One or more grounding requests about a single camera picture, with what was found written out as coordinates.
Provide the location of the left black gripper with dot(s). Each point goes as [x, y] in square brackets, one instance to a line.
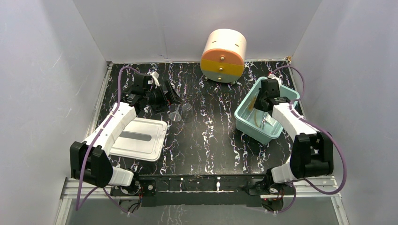
[166, 94]

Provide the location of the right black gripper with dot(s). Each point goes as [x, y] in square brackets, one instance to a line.
[262, 105]

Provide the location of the yellow rubber tubing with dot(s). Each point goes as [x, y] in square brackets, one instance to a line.
[257, 118]

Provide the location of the test tube brush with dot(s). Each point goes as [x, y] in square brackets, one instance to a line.
[251, 104]

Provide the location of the small white sachet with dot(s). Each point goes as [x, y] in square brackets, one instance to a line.
[271, 121]

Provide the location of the metal scissors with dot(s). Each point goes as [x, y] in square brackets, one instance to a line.
[263, 122]

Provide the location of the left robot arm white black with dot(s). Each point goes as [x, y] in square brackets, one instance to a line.
[89, 159]

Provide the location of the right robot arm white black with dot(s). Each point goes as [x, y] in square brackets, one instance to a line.
[312, 150]

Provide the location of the small clear beaker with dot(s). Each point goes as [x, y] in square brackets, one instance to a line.
[187, 112]

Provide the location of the clear plastic funnel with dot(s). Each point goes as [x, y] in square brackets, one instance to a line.
[175, 115]

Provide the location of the teal plastic bin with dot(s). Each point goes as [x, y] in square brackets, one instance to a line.
[245, 119]

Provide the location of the white bin lid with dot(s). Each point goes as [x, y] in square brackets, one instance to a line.
[142, 139]

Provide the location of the round pastel drawer cabinet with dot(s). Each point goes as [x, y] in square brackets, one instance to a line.
[223, 58]

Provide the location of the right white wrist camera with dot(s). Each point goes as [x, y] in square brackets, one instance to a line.
[273, 76]

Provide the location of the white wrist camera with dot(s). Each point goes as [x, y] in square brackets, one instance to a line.
[154, 79]
[273, 76]

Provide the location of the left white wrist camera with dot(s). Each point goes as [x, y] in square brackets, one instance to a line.
[154, 79]

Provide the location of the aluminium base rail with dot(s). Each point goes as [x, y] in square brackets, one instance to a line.
[252, 190]

